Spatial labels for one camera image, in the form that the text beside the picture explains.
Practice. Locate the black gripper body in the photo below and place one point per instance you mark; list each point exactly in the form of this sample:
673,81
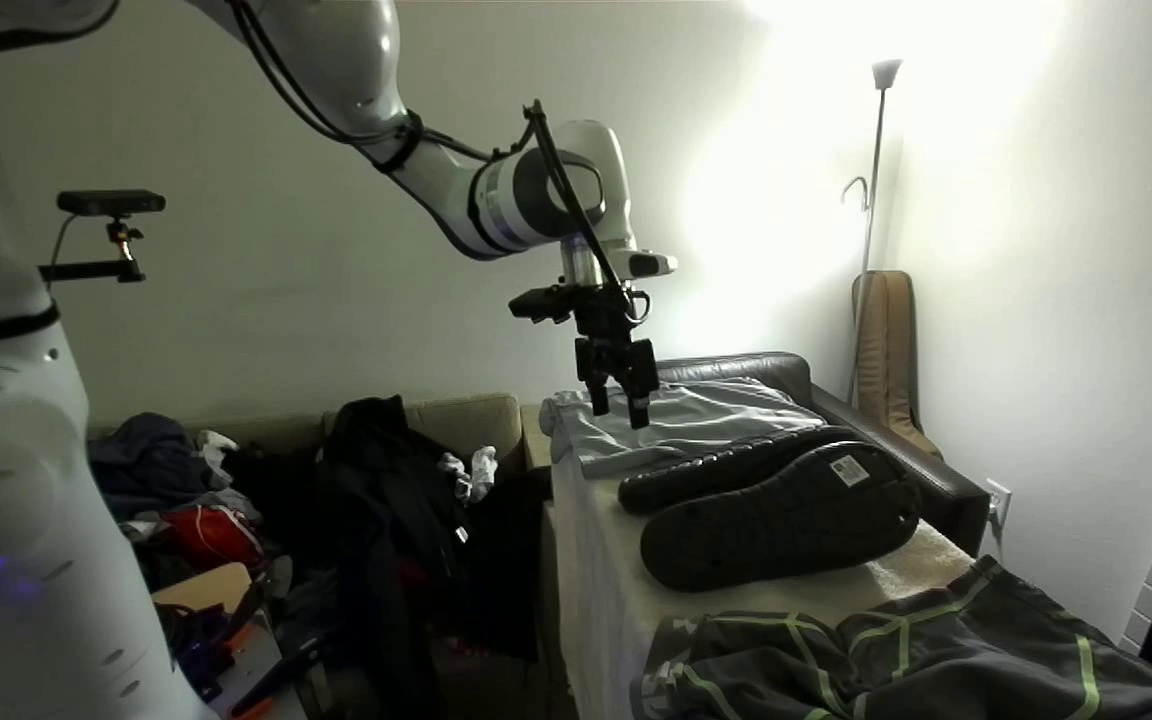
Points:
612,355

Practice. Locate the grey cloth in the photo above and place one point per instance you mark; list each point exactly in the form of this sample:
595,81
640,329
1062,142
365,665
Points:
709,427

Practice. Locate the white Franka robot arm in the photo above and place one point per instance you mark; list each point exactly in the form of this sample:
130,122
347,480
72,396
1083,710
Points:
17,532

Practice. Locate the beige sofa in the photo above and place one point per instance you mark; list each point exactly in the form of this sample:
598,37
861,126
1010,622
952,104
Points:
469,417

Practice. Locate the white crumpled cloth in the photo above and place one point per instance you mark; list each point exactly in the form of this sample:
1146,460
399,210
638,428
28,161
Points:
478,473

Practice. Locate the small white cloth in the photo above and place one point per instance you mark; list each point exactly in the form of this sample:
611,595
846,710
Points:
218,453

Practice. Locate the slim black slipper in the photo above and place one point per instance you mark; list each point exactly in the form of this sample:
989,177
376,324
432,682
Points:
739,471

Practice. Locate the white table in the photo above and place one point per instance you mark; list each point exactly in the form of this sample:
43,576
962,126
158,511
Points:
602,574

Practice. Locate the black slipper with white label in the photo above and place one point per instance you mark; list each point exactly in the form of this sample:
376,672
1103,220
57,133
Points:
778,526

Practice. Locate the floor lamp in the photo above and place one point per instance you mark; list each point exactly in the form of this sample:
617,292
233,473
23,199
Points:
877,161

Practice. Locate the dark shorts with green lines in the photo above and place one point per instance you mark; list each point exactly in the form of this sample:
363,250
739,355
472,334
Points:
951,653

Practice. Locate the red item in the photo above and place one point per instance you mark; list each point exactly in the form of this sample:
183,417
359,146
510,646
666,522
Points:
208,532

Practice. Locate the tan box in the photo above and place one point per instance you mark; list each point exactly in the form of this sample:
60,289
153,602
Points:
201,584

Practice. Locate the blue clothing pile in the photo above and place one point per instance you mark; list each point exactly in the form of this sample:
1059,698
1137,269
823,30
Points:
149,460

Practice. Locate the white wall outlet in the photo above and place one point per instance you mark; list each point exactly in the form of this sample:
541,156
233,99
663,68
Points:
999,507

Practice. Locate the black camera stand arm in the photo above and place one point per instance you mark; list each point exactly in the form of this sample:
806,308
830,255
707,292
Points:
88,269

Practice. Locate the black camera on stand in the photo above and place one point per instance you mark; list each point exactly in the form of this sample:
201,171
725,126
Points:
111,203

